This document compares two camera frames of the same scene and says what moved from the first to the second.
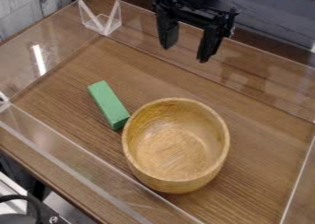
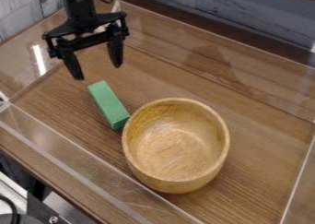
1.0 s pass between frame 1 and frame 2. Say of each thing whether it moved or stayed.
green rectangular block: stayed
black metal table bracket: stayed
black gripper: moved
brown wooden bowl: stayed
